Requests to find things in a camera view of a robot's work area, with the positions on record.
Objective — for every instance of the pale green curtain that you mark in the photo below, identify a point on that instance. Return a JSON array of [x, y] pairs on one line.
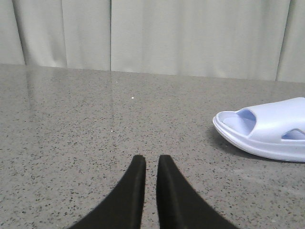
[[250, 39]]

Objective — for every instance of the light blue slipper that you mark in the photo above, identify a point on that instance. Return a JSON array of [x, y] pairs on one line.
[[273, 130]]

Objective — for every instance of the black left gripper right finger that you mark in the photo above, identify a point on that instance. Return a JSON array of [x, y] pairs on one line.
[[179, 206]]

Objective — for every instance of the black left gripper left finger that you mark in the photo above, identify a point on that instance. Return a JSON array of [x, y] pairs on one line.
[[122, 208]]

